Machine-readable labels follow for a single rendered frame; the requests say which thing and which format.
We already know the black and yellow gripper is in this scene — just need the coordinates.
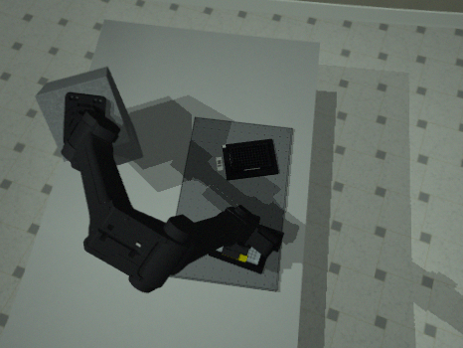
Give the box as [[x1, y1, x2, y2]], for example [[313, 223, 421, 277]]
[[222, 214, 260, 262]]

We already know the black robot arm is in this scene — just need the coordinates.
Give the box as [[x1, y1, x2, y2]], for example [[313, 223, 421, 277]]
[[61, 92, 284, 293]]

